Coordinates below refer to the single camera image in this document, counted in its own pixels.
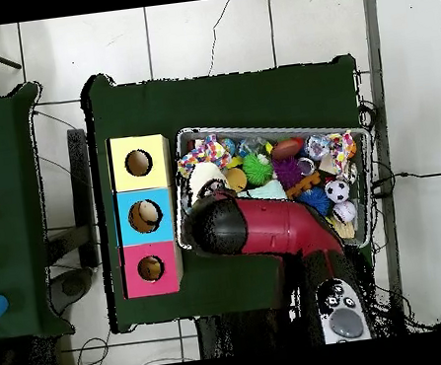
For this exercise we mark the black equipment stand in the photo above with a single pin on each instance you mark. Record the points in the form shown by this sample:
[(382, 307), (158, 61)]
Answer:
[(83, 187)]

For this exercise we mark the orange plastic block toy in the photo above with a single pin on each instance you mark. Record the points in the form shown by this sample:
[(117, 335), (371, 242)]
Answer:
[(303, 186)]

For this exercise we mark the wooden box with three holes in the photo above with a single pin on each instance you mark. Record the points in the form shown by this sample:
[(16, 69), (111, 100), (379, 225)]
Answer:
[(142, 194)]

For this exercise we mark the colourful polka dot fabric toy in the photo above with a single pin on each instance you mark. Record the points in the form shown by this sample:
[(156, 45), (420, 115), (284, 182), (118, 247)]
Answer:
[(344, 151)]

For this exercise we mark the mint green waffle cloth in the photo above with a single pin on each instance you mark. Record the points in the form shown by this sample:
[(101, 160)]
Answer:
[(268, 191)]

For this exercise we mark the cream yellow waffle cloth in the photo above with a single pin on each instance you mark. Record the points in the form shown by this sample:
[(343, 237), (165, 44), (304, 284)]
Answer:
[(202, 177)]

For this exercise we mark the white baseball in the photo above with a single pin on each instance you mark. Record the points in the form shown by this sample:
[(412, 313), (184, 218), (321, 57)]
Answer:
[(345, 212)]

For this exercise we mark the colourful patchwork fabric toy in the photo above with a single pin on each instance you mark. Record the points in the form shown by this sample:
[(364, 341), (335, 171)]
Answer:
[(204, 155)]

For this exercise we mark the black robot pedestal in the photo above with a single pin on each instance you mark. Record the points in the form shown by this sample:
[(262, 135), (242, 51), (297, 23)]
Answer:
[(239, 335)]

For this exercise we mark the purple spiky ball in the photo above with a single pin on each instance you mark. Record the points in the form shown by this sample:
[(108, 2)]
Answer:
[(288, 173)]

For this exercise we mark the large green fuzzy ball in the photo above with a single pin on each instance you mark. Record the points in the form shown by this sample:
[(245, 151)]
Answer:
[(257, 169)]

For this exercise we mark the clear mesh bin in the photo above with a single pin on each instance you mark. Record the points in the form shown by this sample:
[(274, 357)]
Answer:
[(174, 176)]

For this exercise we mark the brown football toy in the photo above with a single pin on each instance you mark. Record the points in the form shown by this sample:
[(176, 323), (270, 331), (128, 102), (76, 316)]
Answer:
[(287, 148)]

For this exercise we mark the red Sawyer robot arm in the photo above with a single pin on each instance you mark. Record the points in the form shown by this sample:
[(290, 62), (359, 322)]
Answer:
[(282, 230)]

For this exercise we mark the black white soccer ball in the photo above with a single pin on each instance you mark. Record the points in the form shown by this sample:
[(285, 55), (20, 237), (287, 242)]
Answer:
[(337, 190)]

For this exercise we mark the pale wooden cube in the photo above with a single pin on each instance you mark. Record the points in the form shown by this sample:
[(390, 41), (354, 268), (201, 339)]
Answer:
[(344, 228)]

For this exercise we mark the dark green table cloth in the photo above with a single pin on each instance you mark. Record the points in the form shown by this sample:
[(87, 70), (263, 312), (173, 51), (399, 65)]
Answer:
[(234, 97), (1, 174)]

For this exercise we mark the clear plastic ball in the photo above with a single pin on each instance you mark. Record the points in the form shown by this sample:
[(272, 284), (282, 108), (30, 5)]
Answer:
[(317, 147)]

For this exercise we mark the blue fuzzy ball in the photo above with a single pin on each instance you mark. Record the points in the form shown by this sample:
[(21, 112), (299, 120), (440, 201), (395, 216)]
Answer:
[(315, 200)]

